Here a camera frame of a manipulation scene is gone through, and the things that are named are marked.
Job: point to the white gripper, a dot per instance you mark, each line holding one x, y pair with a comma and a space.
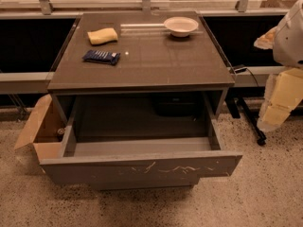
289, 43

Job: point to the yellow sponge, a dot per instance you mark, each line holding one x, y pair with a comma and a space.
102, 36

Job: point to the grey top drawer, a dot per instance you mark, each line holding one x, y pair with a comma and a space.
121, 139

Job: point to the black wheeled stand leg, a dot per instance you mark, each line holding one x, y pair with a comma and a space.
233, 104

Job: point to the grey lower drawer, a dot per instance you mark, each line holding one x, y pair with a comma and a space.
122, 186

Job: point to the grey drawer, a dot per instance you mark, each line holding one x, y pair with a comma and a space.
122, 186
121, 139

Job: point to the grey drawer cabinet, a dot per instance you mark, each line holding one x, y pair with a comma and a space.
170, 71

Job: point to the blue snack packet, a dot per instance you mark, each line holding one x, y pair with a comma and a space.
104, 57

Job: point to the white bowl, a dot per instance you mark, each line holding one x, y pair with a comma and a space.
180, 26

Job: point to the open cardboard box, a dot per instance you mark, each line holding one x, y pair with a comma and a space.
43, 131

